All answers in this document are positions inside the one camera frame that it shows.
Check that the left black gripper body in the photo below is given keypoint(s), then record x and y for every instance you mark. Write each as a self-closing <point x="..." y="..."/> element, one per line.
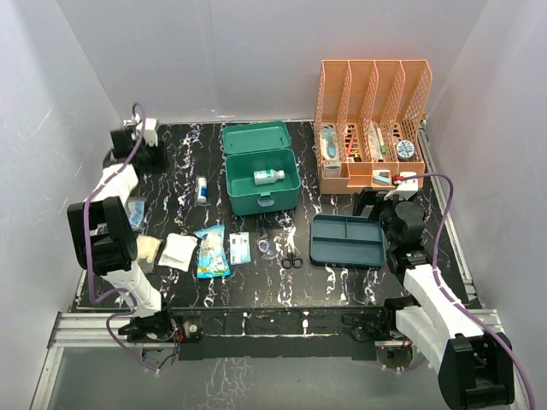
<point x="155" y="157"/>

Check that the clear bag blue items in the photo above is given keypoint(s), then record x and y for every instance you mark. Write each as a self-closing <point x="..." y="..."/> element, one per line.
<point x="135" y="211"/>

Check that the small white blue bottle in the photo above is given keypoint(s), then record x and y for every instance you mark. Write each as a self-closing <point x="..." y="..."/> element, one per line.
<point x="201" y="190"/>

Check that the white green medicine bottle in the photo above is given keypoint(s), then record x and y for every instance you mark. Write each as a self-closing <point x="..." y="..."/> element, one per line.
<point x="268" y="176"/>

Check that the green medicine kit box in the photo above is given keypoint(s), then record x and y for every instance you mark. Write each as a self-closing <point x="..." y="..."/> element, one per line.
<point x="255" y="147"/>

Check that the blue cotton swab bag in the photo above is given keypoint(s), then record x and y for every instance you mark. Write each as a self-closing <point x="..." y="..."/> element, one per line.
<point x="212" y="261"/>

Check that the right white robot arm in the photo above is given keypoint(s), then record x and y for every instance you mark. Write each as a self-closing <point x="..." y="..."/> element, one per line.
<point x="472" y="363"/>

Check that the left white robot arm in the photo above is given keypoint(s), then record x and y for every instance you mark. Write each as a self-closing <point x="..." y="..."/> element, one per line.
<point x="106" y="246"/>

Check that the teal white small box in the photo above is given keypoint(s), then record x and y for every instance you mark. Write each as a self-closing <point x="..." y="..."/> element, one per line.
<point x="382" y="177"/>

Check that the small white red box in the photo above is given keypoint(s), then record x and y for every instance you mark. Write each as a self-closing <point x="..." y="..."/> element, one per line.
<point x="331" y="168"/>

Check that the white tube in organizer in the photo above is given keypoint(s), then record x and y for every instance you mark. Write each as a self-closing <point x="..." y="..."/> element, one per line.
<point x="376" y="143"/>

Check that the blue divided tray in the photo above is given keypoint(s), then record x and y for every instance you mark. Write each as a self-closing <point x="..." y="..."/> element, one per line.
<point x="347" y="240"/>

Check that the round blue white tin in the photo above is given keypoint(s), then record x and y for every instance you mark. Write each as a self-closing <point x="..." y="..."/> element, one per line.
<point x="405" y="150"/>

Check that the blue brush blister pack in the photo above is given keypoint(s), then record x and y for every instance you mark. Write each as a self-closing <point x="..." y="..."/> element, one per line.
<point x="329" y="143"/>

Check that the red pencil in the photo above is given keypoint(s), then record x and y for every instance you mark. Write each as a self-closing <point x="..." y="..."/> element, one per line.
<point x="351" y="142"/>

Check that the orange file organizer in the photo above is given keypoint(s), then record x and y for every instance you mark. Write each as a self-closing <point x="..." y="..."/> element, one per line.
<point x="368" y="114"/>

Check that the beige bandage pack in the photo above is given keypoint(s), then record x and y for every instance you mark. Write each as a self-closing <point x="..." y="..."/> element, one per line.
<point x="148" y="248"/>

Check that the white gauze packet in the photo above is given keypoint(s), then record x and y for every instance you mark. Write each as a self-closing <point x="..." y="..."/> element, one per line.
<point x="178" y="251"/>

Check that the clear bag with rubber bands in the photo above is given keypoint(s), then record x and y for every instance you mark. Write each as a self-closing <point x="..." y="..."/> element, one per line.
<point x="266" y="247"/>

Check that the white blue bandage box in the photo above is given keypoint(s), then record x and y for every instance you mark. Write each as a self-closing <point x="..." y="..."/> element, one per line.
<point x="239" y="248"/>

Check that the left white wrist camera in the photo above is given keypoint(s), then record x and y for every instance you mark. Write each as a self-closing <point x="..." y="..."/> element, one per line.
<point x="148" y="129"/>

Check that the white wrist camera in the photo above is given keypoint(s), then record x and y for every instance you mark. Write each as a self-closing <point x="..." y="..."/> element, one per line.
<point x="406" y="185"/>
<point x="148" y="129"/>

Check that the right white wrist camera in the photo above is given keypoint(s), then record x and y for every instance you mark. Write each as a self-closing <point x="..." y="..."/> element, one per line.
<point x="406" y="185"/>

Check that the black handled scissors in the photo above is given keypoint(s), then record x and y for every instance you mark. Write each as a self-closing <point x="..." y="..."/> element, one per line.
<point x="292" y="258"/>

